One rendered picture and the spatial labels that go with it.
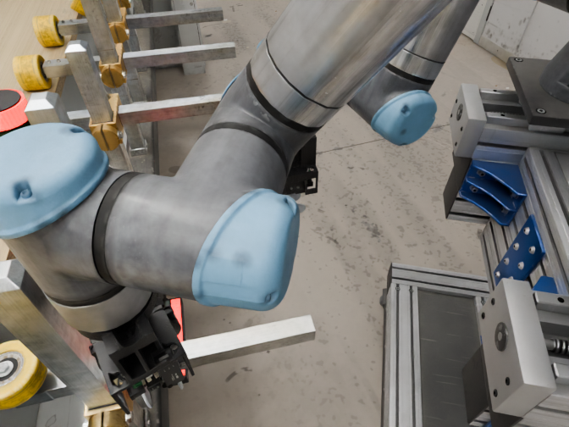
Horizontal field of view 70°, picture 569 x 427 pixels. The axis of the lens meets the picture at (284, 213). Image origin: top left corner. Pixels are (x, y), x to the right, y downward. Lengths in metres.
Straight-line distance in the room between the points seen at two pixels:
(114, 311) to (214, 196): 0.14
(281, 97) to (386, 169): 1.99
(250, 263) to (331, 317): 1.42
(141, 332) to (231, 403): 1.16
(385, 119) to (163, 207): 0.36
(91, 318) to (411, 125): 0.41
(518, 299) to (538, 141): 0.41
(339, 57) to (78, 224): 0.18
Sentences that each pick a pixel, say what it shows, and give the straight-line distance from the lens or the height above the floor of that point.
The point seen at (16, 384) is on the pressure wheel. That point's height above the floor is 0.91.
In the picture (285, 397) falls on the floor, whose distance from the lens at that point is 1.50.
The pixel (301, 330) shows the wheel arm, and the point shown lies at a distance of 0.64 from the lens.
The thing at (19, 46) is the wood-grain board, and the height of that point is 0.90.
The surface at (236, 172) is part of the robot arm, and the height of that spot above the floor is 1.25.
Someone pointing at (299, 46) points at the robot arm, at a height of 1.31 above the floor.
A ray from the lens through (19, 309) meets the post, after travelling 0.43.
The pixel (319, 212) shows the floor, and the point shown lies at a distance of 1.97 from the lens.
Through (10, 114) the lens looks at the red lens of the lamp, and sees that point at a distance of 0.59.
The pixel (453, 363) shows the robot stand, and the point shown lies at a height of 0.21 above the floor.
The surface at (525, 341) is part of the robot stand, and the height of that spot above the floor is 0.99.
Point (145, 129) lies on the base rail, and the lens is 1.33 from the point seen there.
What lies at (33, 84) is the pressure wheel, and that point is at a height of 0.93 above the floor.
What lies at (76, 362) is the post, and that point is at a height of 0.99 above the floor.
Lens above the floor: 1.42
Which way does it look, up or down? 47 degrees down
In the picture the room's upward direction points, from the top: straight up
